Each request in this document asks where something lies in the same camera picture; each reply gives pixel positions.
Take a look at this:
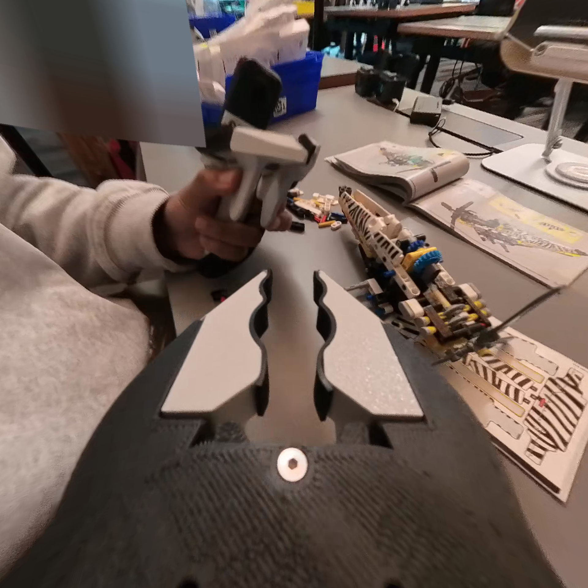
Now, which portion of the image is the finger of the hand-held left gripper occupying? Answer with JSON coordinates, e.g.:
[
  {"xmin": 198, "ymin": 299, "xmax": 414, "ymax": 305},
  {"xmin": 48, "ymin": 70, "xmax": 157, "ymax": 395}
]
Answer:
[
  {"xmin": 229, "ymin": 126, "xmax": 321, "ymax": 173},
  {"xmin": 259, "ymin": 158, "xmax": 318, "ymax": 194}
]

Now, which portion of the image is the person's left forearm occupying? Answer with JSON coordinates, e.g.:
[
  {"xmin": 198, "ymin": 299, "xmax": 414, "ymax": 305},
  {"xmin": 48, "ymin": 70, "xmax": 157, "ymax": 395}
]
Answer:
[{"xmin": 0, "ymin": 178, "xmax": 173, "ymax": 297}]

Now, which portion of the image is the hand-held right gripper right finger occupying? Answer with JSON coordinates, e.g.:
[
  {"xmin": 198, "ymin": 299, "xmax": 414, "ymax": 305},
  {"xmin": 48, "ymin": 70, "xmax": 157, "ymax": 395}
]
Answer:
[{"xmin": 313, "ymin": 270, "xmax": 424, "ymax": 429}]

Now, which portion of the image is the zebra striped lego helicopter model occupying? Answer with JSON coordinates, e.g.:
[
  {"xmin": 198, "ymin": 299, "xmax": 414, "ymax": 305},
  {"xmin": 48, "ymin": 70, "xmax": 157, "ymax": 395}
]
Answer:
[{"xmin": 339, "ymin": 186, "xmax": 568, "ymax": 368}]

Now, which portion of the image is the black power adapter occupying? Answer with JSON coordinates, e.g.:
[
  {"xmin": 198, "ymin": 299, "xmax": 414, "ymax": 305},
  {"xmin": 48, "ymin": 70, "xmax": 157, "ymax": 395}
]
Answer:
[{"xmin": 410, "ymin": 96, "xmax": 443, "ymax": 125}]

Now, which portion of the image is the person's left hand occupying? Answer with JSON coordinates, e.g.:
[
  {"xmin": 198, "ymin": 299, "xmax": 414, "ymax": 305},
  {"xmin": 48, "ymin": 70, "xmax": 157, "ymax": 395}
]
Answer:
[{"xmin": 158, "ymin": 169, "xmax": 295, "ymax": 276}]

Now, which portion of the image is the bundle of white papers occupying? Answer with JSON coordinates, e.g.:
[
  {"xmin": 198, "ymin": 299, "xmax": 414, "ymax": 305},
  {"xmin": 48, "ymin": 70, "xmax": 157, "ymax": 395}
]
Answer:
[{"xmin": 193, "ymin": 2, "xmax": 312, "ymax": 108}]

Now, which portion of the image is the black box device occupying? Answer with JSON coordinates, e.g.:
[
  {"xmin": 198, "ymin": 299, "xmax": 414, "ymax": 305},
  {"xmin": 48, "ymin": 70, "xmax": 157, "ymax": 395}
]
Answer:
[
  {"xmin": 379, "ymin": 71, "xmax": 408, "ymax": 104},
  {"xmin": 355, "ymin": 67, "xmax": 380, "ymax": 98}
]

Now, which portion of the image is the background office desk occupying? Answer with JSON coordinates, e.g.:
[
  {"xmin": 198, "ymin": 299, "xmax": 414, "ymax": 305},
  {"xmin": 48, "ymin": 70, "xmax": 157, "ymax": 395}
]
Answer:
[
  {"xmin": 397, "ymin": 14, "xmax": 513, "ymax": 95},
  {"xmin": 322, "ymin": 0, "xmax": 481, "ymax": 60}
]

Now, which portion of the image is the white monitor stand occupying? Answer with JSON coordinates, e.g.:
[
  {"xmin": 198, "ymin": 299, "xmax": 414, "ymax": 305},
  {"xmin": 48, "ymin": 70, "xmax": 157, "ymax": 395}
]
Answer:
[{"xmin": 481, "ymin": 25, "xmax": 588, "ymax": 199}]

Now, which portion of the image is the pile of loose lego pieces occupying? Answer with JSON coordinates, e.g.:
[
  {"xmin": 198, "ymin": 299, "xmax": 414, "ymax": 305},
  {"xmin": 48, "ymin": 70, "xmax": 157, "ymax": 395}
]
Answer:
[{"xmin": 287, "ymin": 188, "xmax": 347, "ymax": 232}]

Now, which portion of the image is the open lego instruction booklet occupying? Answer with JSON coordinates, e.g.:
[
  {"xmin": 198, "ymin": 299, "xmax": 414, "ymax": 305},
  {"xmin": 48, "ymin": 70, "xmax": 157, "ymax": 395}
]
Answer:
[{"xmin": 325, "ymin": 141, "xmax": 588, "ymax": 288}]

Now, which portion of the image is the grey desk panel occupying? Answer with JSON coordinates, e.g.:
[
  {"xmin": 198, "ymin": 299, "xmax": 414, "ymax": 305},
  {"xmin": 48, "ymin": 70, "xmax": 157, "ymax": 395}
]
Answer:
[{"xmin": 441, "ymin": 103, "xmax": 524, "ymax": 149}]

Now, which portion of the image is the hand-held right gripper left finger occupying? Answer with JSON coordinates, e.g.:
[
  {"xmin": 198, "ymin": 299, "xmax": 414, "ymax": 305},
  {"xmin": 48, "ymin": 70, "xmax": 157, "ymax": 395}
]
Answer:
[{"xmin": 160, "ymin": 269, "xmax": 273, "ymax": 428}]

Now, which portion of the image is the zebra striped sticker sheet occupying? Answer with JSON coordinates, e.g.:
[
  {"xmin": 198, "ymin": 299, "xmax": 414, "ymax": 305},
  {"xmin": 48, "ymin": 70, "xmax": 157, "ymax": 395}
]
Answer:
[{"xmin": 416, "ymin": 317, "xmax": 580, "ymax": 501}]

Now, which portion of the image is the black cable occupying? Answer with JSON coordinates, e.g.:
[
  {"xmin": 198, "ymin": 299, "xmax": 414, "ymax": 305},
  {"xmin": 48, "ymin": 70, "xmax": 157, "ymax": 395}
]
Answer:
[{"xmin": 428, "ymin": 117, "xmax": 502, "ymax": 158}]

